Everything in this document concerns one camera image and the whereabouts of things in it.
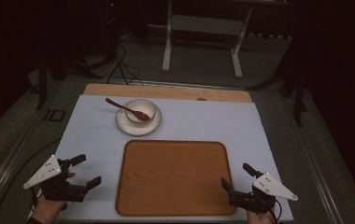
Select brown wooden tray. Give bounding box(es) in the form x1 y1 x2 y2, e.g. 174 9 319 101
115 139 237 217

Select white metal stand frame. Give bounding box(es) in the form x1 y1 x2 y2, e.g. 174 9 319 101
148 0 254 79

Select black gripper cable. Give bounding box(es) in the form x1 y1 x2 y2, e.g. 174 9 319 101
268 199 284 224

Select white saucer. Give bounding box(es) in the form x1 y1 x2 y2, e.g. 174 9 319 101
115 101 163 137

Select white bowl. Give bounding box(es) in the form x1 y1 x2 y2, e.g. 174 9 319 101
124 98 157 124

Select black floor cables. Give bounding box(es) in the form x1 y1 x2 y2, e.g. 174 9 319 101
106 41 145 87

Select person's left hand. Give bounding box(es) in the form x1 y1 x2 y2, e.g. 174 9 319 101
30 172 77 224

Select black tripod stand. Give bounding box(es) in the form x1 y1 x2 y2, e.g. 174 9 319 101
245 59 310 128
29 50 105 110

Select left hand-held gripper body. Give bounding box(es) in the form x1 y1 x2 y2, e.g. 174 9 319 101
22 154 88 203

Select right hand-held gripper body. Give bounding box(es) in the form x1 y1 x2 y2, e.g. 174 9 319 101
228 172 299 215

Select pale blue table mat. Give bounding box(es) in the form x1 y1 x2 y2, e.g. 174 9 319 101
28 94 294 222

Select person's right hand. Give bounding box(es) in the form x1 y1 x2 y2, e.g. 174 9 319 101
246 208 277 224

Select dark device with red light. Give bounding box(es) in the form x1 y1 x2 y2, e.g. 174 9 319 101
104 0 121 48

